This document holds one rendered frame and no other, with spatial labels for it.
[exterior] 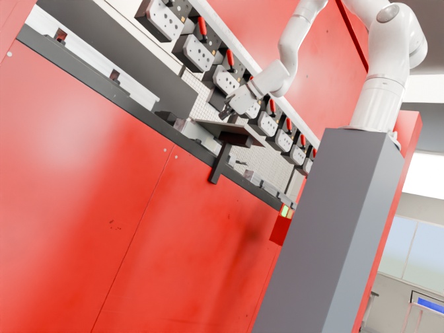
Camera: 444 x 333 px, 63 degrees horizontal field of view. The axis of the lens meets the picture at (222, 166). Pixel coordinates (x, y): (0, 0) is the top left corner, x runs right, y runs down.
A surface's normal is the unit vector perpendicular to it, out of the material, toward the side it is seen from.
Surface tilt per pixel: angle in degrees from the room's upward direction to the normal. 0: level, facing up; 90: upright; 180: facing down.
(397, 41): 129
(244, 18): 90
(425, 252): 90
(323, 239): 90
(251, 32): 90
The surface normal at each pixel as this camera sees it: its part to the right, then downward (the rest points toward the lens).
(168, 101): 0.75, 0.18
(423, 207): -0.62, -0.39
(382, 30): -0.76, 0.20
